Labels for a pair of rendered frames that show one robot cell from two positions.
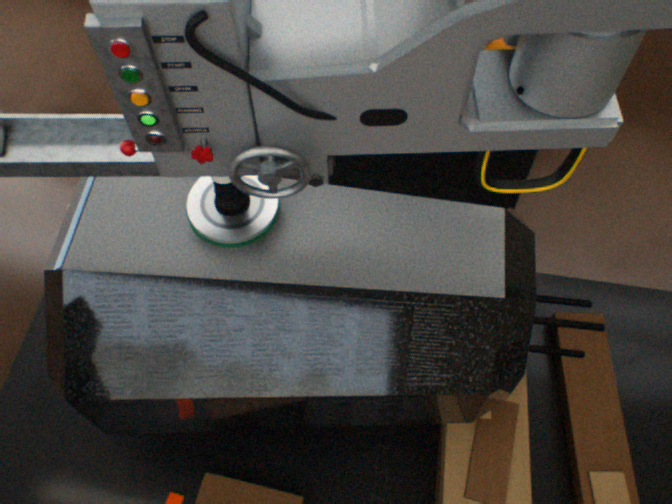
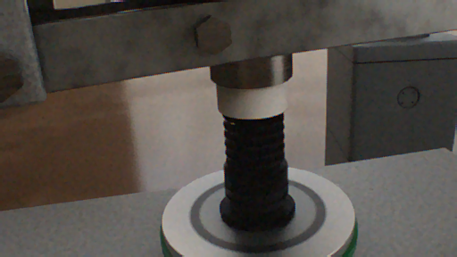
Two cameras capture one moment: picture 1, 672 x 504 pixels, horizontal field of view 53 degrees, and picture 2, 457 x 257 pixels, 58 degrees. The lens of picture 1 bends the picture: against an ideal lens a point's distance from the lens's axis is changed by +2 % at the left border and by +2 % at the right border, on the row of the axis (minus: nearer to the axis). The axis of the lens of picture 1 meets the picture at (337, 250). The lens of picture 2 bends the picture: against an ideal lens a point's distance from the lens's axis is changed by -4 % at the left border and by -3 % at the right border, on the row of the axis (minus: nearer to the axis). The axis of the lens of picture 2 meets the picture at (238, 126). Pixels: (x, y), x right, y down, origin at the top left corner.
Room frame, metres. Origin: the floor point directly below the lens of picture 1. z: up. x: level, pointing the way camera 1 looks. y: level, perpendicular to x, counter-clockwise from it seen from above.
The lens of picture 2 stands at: (1.25, 0.13, 1.14)
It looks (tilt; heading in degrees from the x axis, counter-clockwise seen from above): 22 degrees down; 166
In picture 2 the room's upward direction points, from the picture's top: 3 degrees counter-clockwise
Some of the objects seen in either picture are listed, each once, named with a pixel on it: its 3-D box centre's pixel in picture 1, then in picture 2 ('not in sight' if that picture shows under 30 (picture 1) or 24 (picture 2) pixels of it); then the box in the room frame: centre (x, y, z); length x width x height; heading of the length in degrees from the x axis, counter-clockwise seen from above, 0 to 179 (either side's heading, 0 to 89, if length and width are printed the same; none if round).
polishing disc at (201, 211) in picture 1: (233, 202); (257, 213); (0.87, 0.24, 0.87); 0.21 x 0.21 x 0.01
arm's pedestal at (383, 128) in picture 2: not in sight; (383, 136); (-0.10, 1.09, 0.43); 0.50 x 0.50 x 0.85; 76
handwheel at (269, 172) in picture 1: (270, 157); not in sight; (0.75, 0.12, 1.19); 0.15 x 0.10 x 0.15; 91
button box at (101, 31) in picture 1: (141, 90); not in sight; (0.76, 0.31, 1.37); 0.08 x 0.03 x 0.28; 91
